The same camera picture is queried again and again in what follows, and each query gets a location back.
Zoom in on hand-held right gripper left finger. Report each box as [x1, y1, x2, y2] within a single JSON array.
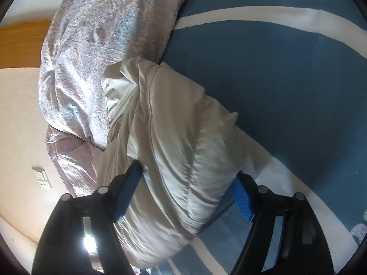
[[31, 159, 142, 275]]

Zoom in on beige puffer jacket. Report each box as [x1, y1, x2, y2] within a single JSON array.
[[96, 57, 253, 270]]

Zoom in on white wall socket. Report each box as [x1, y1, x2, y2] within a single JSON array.
[[32, 166, 52, 190]]

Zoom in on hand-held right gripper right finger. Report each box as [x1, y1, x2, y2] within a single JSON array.
[[229, 172, 336, 275]]

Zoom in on bed with blue striped sheet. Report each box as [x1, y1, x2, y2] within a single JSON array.
[[140, 0, 367, 275]]

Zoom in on wooden framed wardrobe door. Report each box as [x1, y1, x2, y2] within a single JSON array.
[[0, 19, 54, 70]]

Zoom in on pink floral duvet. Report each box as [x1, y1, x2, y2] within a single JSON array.
[[37, 0, 201, 198]]

